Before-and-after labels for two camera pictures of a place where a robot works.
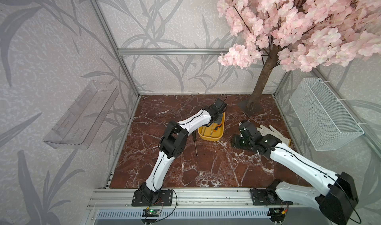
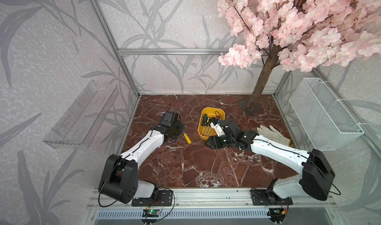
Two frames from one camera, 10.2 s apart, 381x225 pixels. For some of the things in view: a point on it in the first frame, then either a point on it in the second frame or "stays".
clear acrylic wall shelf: [78, 127] stays
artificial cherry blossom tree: [306, 28] stays
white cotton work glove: [264, 131] stays
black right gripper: [234, 140] -> [213, 140]
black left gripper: [220, 120] -> [178, 122]
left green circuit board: [151, 213] stays
